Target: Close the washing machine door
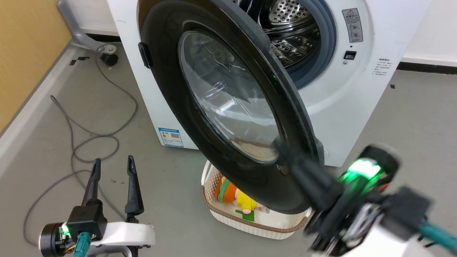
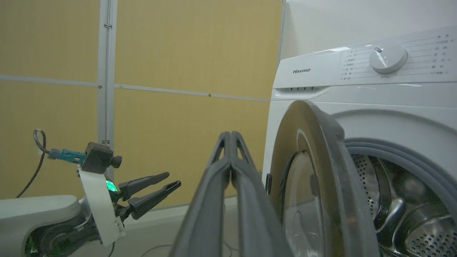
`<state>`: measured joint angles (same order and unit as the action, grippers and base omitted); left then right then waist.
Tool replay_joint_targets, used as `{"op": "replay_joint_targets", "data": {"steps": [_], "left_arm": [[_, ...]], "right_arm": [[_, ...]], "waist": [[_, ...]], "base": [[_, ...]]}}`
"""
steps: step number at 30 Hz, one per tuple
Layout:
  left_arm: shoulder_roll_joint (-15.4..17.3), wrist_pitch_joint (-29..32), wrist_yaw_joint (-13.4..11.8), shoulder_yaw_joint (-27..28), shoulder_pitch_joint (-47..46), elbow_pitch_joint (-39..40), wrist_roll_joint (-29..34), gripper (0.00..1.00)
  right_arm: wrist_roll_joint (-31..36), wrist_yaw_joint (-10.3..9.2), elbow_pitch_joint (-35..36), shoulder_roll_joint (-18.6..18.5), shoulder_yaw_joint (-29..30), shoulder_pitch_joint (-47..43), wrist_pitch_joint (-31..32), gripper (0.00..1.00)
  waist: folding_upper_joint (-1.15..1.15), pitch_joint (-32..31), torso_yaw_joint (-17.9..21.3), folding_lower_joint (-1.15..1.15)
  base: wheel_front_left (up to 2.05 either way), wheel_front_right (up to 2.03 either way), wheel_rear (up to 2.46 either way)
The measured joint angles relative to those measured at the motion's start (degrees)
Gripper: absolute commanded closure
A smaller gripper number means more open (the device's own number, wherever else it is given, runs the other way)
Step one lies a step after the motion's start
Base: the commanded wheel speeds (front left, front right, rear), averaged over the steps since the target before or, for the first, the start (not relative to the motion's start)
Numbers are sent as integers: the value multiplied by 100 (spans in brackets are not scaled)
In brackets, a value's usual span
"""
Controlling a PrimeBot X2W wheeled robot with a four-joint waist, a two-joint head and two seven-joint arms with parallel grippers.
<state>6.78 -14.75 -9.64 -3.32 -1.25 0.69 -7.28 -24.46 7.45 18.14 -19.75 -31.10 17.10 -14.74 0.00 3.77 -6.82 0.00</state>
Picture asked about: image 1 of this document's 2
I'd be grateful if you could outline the white woven laundry basket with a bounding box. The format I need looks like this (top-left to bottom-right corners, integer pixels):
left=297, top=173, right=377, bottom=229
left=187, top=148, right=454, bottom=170
left=200, top=160, right=313, bottom=240

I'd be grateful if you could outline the orange yellow plush doll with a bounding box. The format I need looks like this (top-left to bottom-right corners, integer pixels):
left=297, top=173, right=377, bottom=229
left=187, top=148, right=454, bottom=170
left=214, top=176, right=258, bottom=215

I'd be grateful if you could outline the grey rubber door gasket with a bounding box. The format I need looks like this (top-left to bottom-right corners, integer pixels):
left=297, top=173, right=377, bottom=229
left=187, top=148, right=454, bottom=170
left=286, top=0, right=338, bottom=90

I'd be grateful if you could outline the thin grey floor cable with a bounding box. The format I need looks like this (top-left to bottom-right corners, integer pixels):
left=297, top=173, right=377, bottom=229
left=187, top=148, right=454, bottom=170
left=23, top=44, right=139, bottom=247

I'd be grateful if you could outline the teal left camera cable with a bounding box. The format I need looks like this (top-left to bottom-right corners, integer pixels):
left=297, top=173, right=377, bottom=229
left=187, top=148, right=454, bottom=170
left=74, top=232, right=92, bottom=257

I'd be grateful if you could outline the steel perforated washer drum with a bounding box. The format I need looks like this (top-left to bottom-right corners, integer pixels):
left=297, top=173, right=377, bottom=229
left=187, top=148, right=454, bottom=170
left=234, top=0, right=322, bottom=68

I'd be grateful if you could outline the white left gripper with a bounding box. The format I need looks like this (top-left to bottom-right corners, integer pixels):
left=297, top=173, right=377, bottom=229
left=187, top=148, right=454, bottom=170
left=39, top=155, right=156, bottom=257

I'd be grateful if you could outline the blue energy label sticker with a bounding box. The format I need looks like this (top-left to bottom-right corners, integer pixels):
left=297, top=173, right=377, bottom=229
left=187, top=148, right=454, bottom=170
left=158, top=127, right=185, bottom=148

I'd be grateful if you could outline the white front-load washing machine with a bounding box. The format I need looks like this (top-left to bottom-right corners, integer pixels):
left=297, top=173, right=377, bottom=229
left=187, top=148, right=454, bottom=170
left=107, top=0, right=433, bottom=167

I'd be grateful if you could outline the teal right camera cable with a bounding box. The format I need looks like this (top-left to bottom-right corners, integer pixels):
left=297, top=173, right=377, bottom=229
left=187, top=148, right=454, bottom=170
left=418, top=221, right=457, bottom=253

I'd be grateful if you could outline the black round glass washer door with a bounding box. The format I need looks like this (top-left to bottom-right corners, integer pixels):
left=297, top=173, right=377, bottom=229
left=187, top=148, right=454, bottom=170
left=137, top=0, right=325, bottom=215

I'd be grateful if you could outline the grey warning label sticker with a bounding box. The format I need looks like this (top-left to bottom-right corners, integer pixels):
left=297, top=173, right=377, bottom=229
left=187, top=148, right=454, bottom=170
left=342, top=8, right=364, bottom=44

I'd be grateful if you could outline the grey chair leg with caster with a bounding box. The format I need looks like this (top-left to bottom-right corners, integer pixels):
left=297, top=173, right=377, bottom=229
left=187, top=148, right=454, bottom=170
left=57, top=0, right=117, bottom=52

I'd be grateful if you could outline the teal camera cable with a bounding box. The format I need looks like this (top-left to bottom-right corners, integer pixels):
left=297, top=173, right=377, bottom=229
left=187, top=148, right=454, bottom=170
left=418, top=221, right=457, bottom=253
left=74, top=232, right=92, bottom=257

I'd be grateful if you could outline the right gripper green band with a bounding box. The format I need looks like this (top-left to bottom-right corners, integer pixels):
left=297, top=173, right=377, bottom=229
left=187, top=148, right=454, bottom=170
left=273, top=137, right=401, bottom=247

